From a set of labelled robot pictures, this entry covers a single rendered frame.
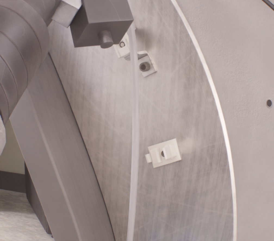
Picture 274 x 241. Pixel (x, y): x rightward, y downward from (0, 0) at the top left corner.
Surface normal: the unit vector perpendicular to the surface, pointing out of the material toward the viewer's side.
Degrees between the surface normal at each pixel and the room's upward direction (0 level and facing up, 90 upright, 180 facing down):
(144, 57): 90
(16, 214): 0
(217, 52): 90
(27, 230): 0
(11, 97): 98
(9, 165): 90
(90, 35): 140
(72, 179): 67
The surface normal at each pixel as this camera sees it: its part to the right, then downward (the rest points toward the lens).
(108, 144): -0.49, 0.11
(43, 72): 0.77, -0.42
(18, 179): 0.18, 0.17
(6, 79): 0.79, -0.02
